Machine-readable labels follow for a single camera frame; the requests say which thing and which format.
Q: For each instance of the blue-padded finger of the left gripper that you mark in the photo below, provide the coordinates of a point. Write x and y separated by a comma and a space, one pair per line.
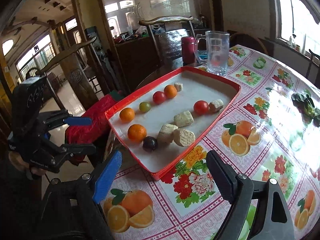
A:
54, 119
55, 156

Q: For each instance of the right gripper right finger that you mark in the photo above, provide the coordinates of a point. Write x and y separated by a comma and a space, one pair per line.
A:
272, 219

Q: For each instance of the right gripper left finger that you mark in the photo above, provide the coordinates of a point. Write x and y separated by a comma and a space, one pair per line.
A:
72, 210

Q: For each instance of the large orange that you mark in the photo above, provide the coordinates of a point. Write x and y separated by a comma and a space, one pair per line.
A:
136, 133

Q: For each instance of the green round fruit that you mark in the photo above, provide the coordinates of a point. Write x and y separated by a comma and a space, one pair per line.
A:
144, 107

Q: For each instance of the dark plum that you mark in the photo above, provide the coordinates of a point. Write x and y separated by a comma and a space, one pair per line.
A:
150, 144

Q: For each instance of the large beige cylinder block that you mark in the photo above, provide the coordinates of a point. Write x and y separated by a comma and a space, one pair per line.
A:
183, 137

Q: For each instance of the small beige block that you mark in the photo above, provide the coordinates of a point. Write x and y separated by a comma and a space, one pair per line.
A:
216, 105
184, 118

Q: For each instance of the tiny beige block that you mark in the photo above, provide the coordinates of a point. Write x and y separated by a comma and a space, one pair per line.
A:
178, 86

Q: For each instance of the small red tomato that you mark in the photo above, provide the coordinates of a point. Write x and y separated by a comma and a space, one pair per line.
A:
201, 107

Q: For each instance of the left hand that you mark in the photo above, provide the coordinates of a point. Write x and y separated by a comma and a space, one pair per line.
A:
22, 166

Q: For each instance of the red cloth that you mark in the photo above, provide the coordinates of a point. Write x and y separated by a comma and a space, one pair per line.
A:
96, 133

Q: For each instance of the floral fruit-print tablecloth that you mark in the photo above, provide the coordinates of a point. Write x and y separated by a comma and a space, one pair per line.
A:
262, 134

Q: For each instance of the red-rimmed white tray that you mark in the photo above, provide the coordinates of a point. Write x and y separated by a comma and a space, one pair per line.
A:
197, 85

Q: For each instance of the green leafy vegetable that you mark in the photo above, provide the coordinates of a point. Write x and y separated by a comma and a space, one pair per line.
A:
307, 108

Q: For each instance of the wooden chair with dark back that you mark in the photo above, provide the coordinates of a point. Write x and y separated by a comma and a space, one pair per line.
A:
168, 43

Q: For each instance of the dark wooden chair far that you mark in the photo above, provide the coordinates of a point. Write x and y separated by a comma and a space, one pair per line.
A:
312, 63

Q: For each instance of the magenta thermos bottle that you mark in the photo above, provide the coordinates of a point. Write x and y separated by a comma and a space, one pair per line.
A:
188, 48

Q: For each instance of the teal box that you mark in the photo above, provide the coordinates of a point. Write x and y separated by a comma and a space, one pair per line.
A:
202, 54

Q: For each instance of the clear glass beer mug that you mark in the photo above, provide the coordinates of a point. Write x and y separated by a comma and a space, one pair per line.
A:
217, 45

